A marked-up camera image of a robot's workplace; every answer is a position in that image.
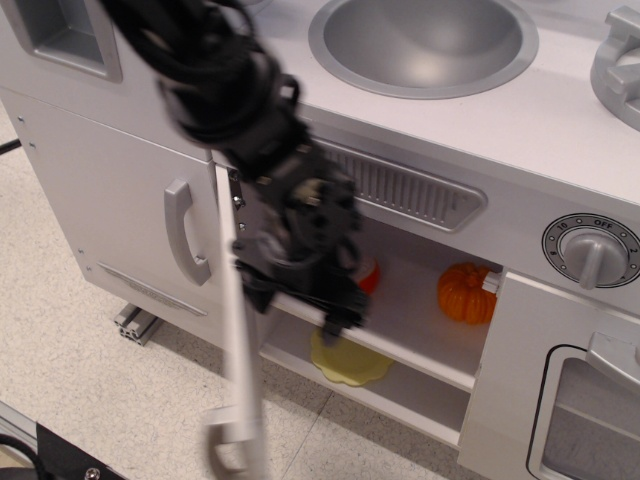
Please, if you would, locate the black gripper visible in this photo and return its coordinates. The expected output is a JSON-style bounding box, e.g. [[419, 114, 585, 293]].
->
[[232, 235, 369, 347]]

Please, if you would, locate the white cabinet door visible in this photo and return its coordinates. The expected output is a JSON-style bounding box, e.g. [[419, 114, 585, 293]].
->
[[215, 166, 269, 479]]

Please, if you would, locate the grey cabinet door handle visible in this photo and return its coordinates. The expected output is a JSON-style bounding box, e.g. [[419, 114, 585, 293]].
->
[[203, 406, 264, 479]]

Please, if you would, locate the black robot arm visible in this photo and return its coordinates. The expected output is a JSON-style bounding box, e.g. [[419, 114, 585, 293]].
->
[[104, 1, 369, 339]]

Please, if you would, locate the yellow plastic plate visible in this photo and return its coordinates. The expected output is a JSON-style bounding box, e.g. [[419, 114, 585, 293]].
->
[[310, 329, 394, 387]]

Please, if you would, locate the red white toy food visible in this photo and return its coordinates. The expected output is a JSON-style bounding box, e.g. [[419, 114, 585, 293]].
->
[[354, 256, 381, 294]]

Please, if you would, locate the aluminium extrusion bar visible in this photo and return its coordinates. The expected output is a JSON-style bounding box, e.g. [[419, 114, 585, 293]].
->
[[114, 304, 163, 346]]

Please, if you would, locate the grey vent grille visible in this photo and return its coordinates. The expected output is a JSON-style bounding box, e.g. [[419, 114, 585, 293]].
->
[[321, 141, 488, 232]]

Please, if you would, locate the orange toy pumpkin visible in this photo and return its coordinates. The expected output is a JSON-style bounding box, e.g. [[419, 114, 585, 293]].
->
[[437, 262, 497, 325]]

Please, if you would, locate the silver fridge emblem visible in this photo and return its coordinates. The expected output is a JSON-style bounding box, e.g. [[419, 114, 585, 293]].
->
[[97, 262, 208, 317]]

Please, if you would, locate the white fridge door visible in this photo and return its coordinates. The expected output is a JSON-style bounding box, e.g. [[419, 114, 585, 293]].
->
[[1, 90, 225, 347]]

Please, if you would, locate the white toy kitchen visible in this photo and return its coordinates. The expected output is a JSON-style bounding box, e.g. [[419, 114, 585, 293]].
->
[[1, 1, 639, 479]]

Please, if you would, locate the silver sink bowl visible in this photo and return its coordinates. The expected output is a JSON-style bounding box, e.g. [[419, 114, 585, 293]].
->
[[308, 0, 539, 100]]

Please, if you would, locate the grey timer knob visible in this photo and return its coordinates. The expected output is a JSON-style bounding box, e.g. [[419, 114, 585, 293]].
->
[[542, 213, 639, 290]]

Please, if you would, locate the white oven door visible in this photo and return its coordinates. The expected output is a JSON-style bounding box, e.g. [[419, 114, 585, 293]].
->
[[527, 345, 639, 479]]

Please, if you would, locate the grey ice dispenser recess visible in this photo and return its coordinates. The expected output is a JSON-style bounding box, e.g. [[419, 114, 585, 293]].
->
[[1, 0, 122, 83]]

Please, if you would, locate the grey stove burner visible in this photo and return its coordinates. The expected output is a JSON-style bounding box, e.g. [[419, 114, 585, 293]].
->
[[590, 6, 639, 130]]

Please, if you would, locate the grey fridge door handle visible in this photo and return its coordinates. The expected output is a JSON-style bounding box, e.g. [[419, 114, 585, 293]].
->
[[163, 179, 211, 286]]

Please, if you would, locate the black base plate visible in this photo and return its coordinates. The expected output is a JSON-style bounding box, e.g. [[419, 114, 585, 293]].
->
[[36, 423, 125, 480]]

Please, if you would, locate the grey oven handle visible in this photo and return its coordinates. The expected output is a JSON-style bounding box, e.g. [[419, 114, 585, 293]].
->
[[585, 332, 639, 390]]

